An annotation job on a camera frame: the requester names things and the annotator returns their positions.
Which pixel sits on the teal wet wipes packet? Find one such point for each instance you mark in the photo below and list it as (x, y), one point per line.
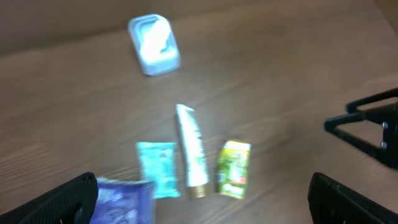
(157, 163)

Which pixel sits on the yellow green sachet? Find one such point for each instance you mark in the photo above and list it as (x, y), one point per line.
(233, 164)

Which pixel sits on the purple sanitary pad pack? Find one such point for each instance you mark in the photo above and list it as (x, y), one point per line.
(124, 202)

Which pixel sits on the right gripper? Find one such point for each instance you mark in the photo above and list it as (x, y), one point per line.
(388, 150)

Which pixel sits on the white barcode scanner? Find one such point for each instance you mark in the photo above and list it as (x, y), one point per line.
(154, 43)

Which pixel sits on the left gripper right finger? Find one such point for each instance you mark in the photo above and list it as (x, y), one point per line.
(332, 202)

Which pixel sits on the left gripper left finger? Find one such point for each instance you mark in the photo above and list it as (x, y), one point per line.
(70, 203)

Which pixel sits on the white tube with gold cap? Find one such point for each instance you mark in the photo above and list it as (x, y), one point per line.
(197, 171)

